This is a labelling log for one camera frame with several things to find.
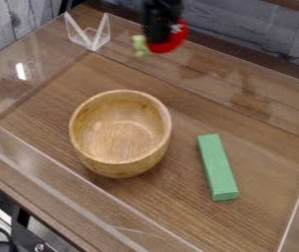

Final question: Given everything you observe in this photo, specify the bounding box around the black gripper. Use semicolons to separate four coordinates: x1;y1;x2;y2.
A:
141;0;184;44

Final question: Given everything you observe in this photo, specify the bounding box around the red plush strawberry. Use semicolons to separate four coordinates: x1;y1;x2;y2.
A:
130;18;188;57

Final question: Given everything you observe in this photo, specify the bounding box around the wooden bowl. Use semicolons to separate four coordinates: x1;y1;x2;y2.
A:
67;90;172;179

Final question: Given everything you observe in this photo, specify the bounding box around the green rectangular block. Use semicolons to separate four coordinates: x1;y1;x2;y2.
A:
196;134;239;202

